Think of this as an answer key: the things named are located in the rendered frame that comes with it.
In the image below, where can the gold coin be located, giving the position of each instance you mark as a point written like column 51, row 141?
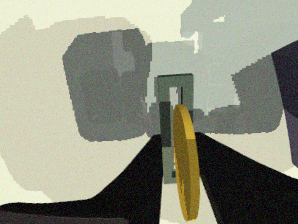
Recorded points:
column 187, row 169

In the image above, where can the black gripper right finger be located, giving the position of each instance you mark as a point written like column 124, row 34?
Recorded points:
column 242, row 191

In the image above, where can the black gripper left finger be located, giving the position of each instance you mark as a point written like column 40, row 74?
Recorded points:
column 133, row 198

